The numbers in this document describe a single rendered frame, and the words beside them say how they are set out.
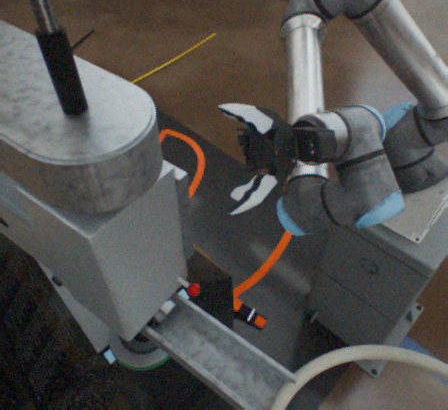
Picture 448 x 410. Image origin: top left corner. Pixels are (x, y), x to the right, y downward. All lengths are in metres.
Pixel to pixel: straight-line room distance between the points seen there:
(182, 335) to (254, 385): 0.21
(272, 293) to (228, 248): 0.38
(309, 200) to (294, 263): 1.69
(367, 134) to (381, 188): 0.10
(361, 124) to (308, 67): 0.30
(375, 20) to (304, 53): 0.21
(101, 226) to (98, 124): 0.17
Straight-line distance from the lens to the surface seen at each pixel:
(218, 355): 1.11
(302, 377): 1.07
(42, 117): 0.73
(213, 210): 2.71
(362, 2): 1.16
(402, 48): 1.27
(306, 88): 1.00
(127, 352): 1.35
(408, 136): 1.54
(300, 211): 0.84
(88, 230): 0.74
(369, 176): 0.78
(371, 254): 1.75
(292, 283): 2.45
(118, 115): 0.70
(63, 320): 1.55
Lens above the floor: 2.11
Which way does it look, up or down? 48 degrees down
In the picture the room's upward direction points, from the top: straight up
